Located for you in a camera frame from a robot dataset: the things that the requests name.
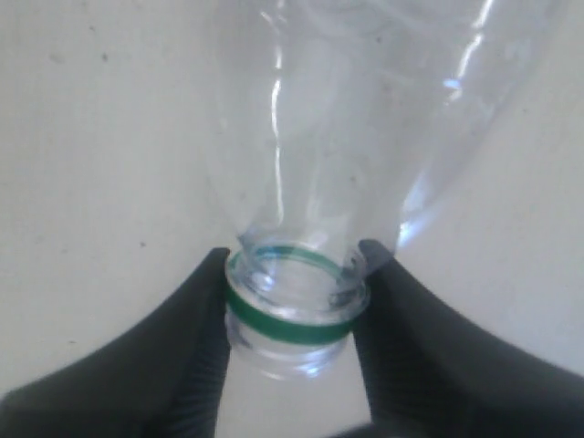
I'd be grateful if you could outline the clear plastic bottle green label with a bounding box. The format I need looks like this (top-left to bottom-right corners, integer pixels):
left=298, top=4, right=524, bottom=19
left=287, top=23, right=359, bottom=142
left=197, top=1, right=583, bottom=380

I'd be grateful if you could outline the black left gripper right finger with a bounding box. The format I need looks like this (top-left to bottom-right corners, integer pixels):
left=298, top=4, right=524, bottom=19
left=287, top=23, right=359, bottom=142
left=353, top=240, right=583, bottom=437

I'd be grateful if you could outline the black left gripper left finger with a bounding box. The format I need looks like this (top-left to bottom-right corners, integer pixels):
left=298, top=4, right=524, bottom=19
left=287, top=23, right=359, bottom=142
left=1, top=248, right=230, bottom=437

